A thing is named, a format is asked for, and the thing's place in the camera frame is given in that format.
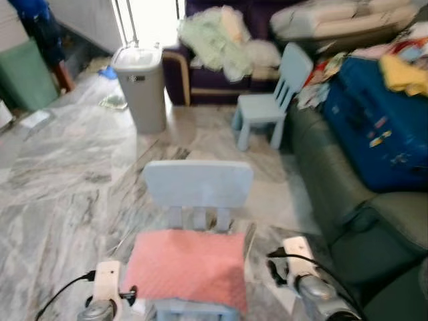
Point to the beige folded mattress cushion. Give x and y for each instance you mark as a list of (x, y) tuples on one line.
[(341, 20)]

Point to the yellow cloth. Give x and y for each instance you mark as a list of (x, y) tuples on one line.
[(404, 75)]

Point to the white fluffy cloth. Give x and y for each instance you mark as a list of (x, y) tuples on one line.
[(262, 53)]

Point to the blue hard-shell suitcase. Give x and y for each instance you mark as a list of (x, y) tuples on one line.
[(381, 134)]

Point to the light blue child chair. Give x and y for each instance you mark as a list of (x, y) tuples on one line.
[(261, 107), (197, 184)]

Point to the white paper sheet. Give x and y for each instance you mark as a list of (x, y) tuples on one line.
[(37, 120)]

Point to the pink plush pillow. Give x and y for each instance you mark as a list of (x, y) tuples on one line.
[(187, 267)]

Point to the metal pole stand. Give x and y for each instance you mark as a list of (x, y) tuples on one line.
[(127, 23)]

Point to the person in blue clothes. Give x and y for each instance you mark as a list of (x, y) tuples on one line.
[(43, 30)]

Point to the small blue floor item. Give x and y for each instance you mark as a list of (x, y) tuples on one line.
[(108, 72)]

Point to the colourful clutter pile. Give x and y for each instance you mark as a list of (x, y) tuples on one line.
[(321, 77)]

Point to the dark green leather sofa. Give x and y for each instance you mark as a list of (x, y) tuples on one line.
[(334, 174)]

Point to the green cabinet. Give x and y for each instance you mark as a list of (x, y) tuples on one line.
[(27, 77)]

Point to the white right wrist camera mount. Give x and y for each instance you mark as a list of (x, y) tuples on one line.
[(299, 257)]

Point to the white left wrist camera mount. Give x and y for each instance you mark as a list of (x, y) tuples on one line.
[(107, 281)]

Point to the dark purple sofa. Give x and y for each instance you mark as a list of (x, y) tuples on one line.
[(207, 87)]

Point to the light green blanket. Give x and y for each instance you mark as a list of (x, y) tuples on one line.
[(214, 40)]

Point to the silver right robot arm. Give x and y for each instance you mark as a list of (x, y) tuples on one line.
[(321, 297)]

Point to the grey lidded waste bin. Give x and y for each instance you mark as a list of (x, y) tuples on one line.
[(147, 87)]

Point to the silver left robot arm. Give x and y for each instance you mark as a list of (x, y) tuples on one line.
[(99, 311)]

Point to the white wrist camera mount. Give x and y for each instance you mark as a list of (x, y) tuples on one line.
[(107, 281), (299, 257)]

